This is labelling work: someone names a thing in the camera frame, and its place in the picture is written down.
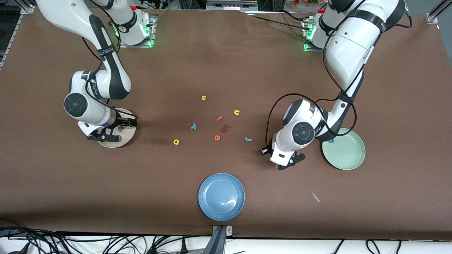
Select beige brown plate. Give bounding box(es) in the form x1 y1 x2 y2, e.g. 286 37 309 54
96 108 137 148

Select light green plate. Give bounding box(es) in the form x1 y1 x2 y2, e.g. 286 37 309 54
322 128 366 170

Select blue plate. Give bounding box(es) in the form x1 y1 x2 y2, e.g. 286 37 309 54
198 173 245 222

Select orange artificial flowers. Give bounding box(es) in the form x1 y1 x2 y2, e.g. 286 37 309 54
291 0 320 8

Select grey metal box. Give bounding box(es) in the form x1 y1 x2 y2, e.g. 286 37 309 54
206 0 259 10

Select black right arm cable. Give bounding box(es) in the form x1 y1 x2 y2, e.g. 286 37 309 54
82 21 138 122

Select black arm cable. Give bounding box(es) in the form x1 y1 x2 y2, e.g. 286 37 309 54
266 7 413 150
82 21 138 122

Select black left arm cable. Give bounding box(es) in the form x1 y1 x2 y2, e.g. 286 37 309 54
266 7 413 150

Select short black cable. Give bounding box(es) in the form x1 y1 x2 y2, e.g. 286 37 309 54
330 239 346 254

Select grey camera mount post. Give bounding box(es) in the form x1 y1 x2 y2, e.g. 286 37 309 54
202 225 233 254

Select looped thin black cable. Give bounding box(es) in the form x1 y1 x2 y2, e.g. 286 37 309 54
365 239 402 254

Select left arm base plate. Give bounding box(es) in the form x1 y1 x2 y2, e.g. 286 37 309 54
303 18 341 53

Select black cable across table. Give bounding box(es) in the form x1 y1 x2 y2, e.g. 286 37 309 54
247 10 308 30

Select tangled black floor cables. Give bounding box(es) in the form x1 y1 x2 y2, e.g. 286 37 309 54
0 218 212 254

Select aluminium frame corner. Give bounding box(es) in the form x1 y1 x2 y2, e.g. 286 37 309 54
426 0 452 24
14 0 50 14

